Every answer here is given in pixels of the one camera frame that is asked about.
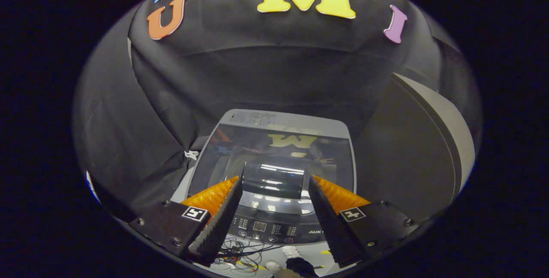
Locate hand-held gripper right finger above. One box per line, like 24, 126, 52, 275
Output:
308, 175, 420, 269

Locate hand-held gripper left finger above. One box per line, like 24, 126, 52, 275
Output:
129, 175, 244, 268

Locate grey washing machine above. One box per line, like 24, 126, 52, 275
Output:
169, 109, 359, 253

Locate beige cabinet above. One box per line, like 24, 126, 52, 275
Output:
356, 73, 476, 223

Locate black backdrop cloth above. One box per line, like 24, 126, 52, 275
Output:
72, 0, 481, 223

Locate thin black floor cables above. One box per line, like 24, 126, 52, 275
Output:
214, 237, 292, 272

